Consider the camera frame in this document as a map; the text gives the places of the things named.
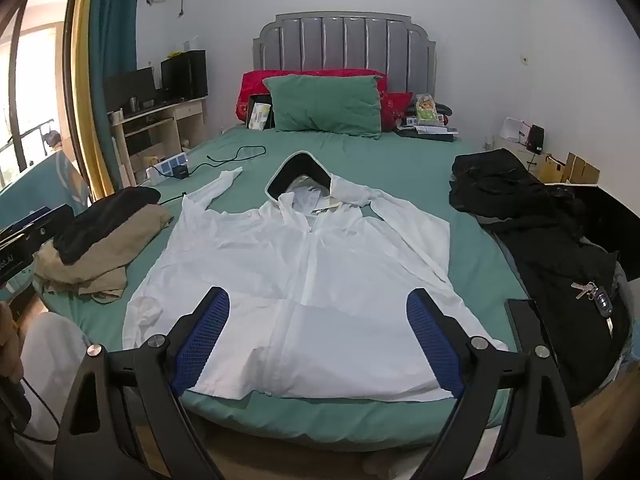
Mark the white hooded jacket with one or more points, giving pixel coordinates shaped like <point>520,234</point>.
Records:
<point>325,285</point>

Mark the person's left hand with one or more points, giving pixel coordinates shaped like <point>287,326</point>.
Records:
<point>10,340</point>

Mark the black smartphone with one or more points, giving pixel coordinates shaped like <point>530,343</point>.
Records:
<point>525,325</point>

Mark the grey padded headboard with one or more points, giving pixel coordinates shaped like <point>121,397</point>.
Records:
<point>345,42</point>

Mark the cardboard boxes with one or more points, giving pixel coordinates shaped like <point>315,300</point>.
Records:
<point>551,169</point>

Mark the large black coat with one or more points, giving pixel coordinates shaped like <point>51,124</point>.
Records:
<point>550,260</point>

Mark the crumpled black jacket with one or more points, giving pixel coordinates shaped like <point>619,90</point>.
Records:
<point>500,185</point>

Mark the metal cup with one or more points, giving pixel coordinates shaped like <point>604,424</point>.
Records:
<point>133,105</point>

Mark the khaki garment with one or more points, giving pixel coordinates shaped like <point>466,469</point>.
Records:
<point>100,265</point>

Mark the cardboard box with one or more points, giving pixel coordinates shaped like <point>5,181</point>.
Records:
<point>582,170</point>

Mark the black computer tower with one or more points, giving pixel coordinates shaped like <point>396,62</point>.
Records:
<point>185,75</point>

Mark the black charger adapter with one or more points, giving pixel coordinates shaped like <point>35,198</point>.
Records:
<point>181,172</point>

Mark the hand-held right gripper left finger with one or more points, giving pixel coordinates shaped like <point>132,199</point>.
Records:
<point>205,332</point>

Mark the white power strip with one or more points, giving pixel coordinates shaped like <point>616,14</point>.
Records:
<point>167,164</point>

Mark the large red pillow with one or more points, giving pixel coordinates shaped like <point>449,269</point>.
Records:
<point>255,85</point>

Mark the light wooden desk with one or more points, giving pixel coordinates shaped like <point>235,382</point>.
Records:
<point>190,110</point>

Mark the yellow green snack bag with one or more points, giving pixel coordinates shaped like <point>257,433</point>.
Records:
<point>427,107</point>

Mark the glass balcony door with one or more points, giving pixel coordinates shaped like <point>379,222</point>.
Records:
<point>45,60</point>

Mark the black glossy table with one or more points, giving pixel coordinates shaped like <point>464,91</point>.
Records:
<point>610,220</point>

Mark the white box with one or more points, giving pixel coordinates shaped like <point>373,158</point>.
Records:
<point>515,131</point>

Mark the white nightstand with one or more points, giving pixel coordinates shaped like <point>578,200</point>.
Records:
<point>515,154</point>

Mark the key bunch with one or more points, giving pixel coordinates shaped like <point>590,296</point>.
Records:
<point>600,302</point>

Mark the yellow curtain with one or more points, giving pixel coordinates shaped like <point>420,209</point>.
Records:
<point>84,110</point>

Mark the stack of books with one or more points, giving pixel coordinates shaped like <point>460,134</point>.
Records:
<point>425,133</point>

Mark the teal curtain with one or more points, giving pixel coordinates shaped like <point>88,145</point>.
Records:
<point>112,35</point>

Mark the green pillow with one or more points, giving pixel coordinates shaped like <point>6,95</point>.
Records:
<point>325,105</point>

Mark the black garment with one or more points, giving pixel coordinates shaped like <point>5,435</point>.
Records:
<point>100,220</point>

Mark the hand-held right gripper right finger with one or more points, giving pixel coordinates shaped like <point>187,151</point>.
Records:
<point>430,335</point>

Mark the person's white clothing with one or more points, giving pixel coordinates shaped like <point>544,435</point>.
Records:
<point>55,360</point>

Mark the black monitor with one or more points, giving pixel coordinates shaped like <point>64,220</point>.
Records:
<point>130,85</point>

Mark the bed with green sheet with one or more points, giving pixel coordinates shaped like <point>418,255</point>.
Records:
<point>380,170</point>

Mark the framed picture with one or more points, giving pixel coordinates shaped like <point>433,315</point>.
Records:
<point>260,110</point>

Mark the small black speaker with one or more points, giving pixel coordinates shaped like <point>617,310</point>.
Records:
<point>536,139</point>

